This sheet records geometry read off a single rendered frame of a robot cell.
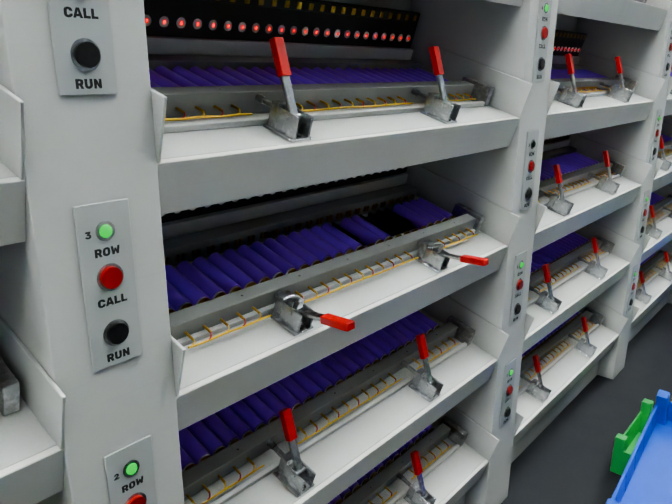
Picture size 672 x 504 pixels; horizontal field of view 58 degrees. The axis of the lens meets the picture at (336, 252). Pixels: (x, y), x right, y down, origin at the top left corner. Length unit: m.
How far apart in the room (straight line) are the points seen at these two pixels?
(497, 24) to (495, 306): 0.43
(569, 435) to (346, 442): 0.80
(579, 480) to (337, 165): 0.93
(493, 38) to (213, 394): 0.65
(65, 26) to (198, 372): 0.30
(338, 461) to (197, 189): 0.40
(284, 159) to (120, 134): 0.16
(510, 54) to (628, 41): 0.70
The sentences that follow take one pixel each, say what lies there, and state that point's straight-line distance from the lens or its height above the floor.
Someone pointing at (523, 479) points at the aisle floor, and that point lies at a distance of 1.34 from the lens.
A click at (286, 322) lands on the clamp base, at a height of 0.53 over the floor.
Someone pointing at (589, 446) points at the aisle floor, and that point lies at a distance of 1.48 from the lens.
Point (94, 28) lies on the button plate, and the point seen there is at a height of 0.80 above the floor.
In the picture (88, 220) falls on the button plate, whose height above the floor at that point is 0.68.
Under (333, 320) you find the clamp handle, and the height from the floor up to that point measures 0.55.
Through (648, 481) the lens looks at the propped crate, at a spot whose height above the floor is 0.05.
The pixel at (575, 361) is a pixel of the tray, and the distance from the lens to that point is 1.52.
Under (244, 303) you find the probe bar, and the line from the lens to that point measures 0.61.
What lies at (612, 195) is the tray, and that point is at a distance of 1.44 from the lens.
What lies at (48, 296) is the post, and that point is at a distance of 0.45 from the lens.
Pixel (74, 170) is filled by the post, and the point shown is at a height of 0.71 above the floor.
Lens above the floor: 0.78
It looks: 17 degrees down
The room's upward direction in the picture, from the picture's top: straight up
